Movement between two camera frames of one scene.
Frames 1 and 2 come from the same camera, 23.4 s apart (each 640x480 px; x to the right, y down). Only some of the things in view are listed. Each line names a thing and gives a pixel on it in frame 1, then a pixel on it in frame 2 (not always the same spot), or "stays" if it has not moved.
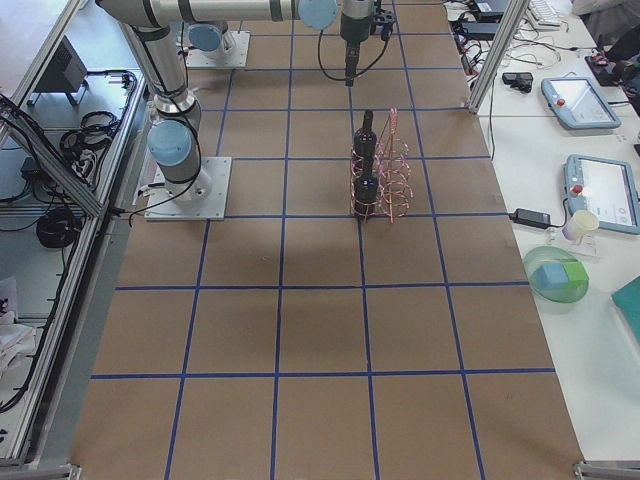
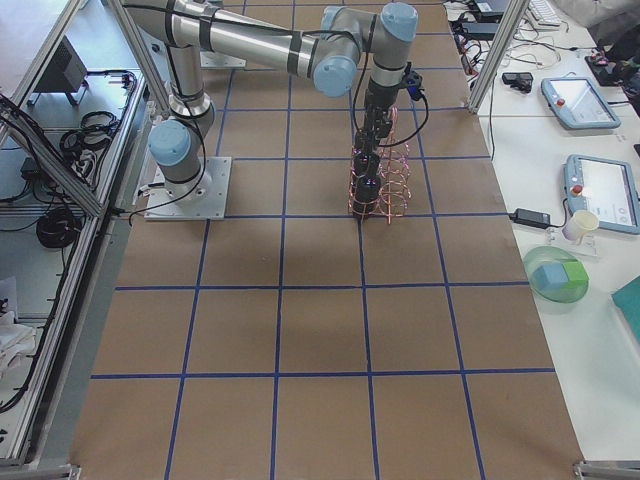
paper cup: [582, 222] stays
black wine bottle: [352, 58] -> [366, 165]
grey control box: [66, 73] stays
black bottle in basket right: [365, 191] stays
